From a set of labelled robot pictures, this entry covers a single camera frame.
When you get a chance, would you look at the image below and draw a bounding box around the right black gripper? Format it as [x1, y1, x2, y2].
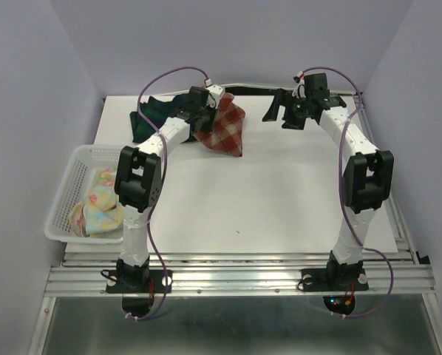
[260, 88, 311, 130]

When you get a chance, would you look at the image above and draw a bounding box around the red plaid skirt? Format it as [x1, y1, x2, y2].
[193, 93, 246, 158]

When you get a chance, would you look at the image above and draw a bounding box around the green plaid skirt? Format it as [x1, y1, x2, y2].
[129, 94, 188, 143]

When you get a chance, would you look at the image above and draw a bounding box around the pastel floral skirt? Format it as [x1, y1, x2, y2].
[68, 169, 123, 240]

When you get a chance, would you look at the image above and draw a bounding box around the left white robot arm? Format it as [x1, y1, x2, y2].
[113, 85, 225, 291]

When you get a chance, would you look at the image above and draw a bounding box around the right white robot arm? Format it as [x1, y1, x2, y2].
[263, 72, 394, 288]

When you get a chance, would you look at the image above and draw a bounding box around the white plastic basket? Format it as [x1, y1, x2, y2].
[44, 144, 122, 245]

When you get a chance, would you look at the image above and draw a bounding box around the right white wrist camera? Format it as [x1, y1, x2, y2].
[292, 72, 306, 99]

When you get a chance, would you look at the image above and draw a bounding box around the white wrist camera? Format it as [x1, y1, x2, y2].
[206, 84, 225, 109]
[292, 72, 306, 99]

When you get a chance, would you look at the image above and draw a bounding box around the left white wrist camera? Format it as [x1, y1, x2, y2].
[206, 84, 225, 109]

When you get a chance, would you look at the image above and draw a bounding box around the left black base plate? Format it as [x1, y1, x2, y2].
[101, 269, 172, 294]

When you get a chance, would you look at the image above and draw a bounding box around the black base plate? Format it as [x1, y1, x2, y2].
[301, 268, 370, 292]
[101, 269, 172, 294]

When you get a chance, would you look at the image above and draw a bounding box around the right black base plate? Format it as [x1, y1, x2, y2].
[301, 268, 370, 292]

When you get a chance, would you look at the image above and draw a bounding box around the aluminium frame rail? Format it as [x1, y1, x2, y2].
[44, 252, 435, 297]

